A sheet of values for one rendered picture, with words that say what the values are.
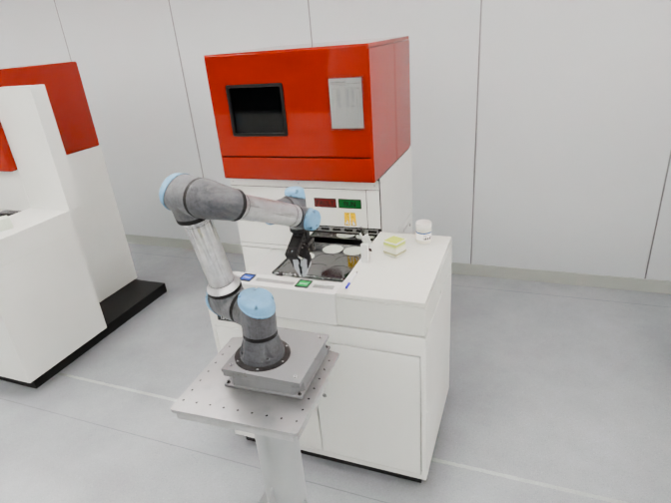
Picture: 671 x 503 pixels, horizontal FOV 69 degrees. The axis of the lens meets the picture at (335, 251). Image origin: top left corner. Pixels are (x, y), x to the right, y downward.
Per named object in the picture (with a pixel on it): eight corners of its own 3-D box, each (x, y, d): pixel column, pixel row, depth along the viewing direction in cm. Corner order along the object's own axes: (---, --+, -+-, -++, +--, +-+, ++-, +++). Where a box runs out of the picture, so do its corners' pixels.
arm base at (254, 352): (271, 372, 158) (268, 346, 154) (232, 361, 163) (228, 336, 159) (293, 346, 170) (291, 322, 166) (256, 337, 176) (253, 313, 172)
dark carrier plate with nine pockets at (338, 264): (306, 242, 251) (306, 241, 251) (369, 247, 239) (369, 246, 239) (276, 271, 222) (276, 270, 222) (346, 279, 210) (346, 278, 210)
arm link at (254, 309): (259, 344, 155) (255, 307, 149) (231, 330, 163) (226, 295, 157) (285, 326, 163) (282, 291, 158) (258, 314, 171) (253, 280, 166)
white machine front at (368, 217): (243, 244, 275) (232, 175, 258) (382, 255, 246) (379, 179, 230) (241, 246, 272) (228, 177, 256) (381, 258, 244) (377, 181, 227)
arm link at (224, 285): (238, 332, 163) (179, 190, 133) (210, 318, 172) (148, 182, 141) (262, 309, 171) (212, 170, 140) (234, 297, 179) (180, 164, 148)
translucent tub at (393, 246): (393, 249, 218) (392, 235, 215) (406, 252, 213) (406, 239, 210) (382, 254, 214) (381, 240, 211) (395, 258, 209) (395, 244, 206)
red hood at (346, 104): (287, 145, 315) (275, 46, 290) (410, 146, 286) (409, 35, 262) (224, 179, 252) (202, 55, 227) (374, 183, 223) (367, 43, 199)
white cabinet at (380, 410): (290, 369, 300) (272, 250, 266) (449, 399, 266) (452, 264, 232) (235, 448, 246) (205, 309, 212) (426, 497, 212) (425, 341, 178)
